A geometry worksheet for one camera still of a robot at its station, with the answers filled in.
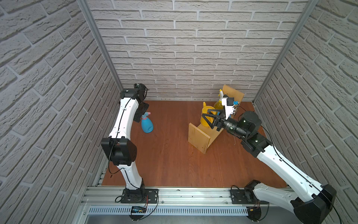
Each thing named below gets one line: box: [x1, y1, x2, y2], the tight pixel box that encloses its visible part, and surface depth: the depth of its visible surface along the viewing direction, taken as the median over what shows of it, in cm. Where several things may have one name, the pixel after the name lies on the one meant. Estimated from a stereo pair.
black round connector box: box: [246, 206, 262, 222], surface depth 72 cm
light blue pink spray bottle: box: [141, 112, 154, 134], surface depth 98 cm
